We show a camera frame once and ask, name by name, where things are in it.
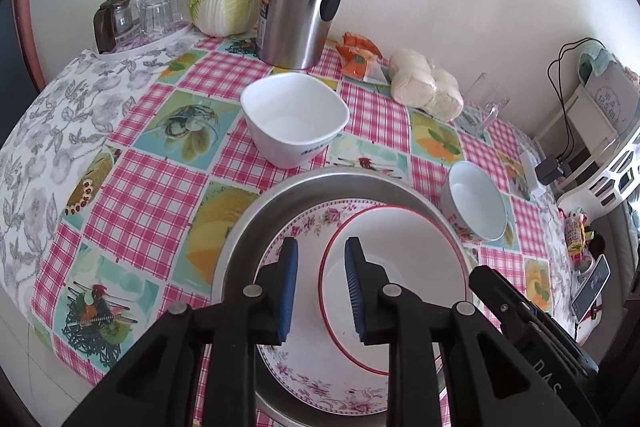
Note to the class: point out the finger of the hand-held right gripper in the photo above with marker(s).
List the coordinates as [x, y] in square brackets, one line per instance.
[505, 302]

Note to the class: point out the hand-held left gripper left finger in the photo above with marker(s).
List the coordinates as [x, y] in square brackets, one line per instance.
[289, 287]

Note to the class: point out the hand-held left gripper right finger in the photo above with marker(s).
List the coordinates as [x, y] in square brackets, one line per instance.
[354, 287]

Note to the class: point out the large steel basin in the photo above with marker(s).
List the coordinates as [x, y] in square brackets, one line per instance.
[240, 267]

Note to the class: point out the floral rimmed plate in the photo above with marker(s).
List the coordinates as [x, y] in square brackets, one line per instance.
[310, 229]

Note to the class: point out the strawberry print bowl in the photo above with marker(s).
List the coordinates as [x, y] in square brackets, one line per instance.
[415, 267]

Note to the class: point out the black phone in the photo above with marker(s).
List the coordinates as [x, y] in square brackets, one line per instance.
[590, 289]

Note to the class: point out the colourful candy packet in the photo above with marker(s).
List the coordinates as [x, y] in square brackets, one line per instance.
[577, 239]

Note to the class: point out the small white bowl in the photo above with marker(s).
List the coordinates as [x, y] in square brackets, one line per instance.
[475, 197]

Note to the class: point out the white power strip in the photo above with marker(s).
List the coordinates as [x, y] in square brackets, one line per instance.
[531, 172]

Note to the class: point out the black charger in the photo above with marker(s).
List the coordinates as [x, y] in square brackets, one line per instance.
[549, 169]

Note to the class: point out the pink checked tablecloth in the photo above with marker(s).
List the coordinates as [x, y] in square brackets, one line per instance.
[150, 197]

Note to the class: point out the white square bowl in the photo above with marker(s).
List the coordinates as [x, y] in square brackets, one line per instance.
[295, 117]

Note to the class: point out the white plastic rack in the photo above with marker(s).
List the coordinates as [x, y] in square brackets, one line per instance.
[600, 147]

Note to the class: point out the clear glass mug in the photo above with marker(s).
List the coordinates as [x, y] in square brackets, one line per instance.
[482, 102]

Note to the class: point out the bag of steamed buns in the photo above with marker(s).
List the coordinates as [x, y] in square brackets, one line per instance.
[425, 82]

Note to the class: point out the orange snack packet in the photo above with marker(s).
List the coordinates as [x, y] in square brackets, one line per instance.
[360, 59]

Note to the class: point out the white tray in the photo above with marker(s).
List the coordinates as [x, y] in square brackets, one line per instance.
[165, 41]

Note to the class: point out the grey floral cloth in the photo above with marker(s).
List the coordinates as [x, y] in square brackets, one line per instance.
[50, 127]

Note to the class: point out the clear drinking glass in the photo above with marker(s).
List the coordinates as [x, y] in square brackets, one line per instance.
[138, 4]
[178, 7]
[156, 19]

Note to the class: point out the glass teapot with brown lid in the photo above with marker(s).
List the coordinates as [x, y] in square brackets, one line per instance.
[112, 27]

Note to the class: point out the dark blue refrigerator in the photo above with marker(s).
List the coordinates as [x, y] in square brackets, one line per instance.
[10, 67]

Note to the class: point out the pink board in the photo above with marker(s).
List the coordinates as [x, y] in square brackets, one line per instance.
[30, 32]

